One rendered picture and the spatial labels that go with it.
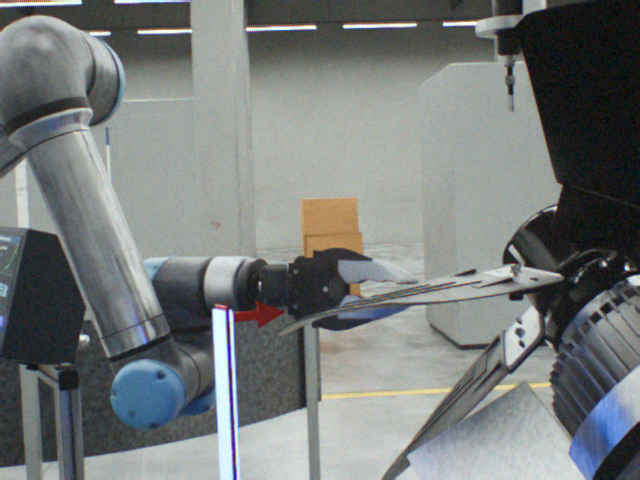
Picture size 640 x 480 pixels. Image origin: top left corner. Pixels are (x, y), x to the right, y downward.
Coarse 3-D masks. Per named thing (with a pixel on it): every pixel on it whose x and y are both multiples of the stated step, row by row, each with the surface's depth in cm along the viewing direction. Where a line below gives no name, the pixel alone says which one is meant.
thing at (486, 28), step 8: (528, 0) 92; (536, 0) 92; (544, 0) 93; (528, 8) 92; (536, 8) 92; (544, 8) 93; (504, 16) 91; (512, 16) 91; (520, 16) 91; (480, 24) 93; (488, 24) 92; (496, 24) 91; (504, 24) 91; (512, 24) 91; (480, 32) 94; (488, 32) 94
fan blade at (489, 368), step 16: (496, 336) 109; (496, 352) 107; (480, 368) 108; (496, 368) 103; (464, 384) 109; (480, 384) 104; (496, 384) 102; (448, 400) 110; (464, 400) 105; (480, 400) 102; (432, 416) 112; (448, 416) 106; (464, 416) 103; (432, 432) 107; (416, 448) 107; (400, 464) 108
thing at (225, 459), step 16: (224, 320) 77; (224, 336) 77; (224, 352) 78; (224, 368) 78; (224, 384) 78; (224, 400) 78; (224, 416) 78; (224, 432) 78; (224, 448) 79; (224, 464) 79
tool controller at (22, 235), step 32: (0, 256) 137; (32, 256) 126; (64, 256) 128; (0, 288) 132; (32, 288) 126; (64, 288) 128; (32, 320) 126; (64, 320) 128; (0, 352) 124; (32, 352) 126; (64, 352) 128
